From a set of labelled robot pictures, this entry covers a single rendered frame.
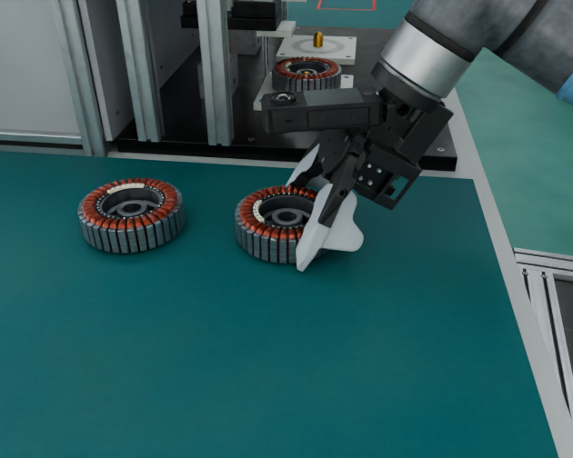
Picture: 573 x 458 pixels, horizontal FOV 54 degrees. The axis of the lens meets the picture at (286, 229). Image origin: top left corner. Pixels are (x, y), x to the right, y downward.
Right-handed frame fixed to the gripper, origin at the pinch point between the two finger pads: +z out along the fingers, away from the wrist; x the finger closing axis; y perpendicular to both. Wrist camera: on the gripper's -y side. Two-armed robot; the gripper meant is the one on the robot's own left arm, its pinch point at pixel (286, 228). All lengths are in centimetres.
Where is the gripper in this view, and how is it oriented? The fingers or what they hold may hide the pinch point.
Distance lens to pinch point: 61.3
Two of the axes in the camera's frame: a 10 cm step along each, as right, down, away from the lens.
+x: -1.0, -5.6, 8.2
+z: -5.0, 7.5, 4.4
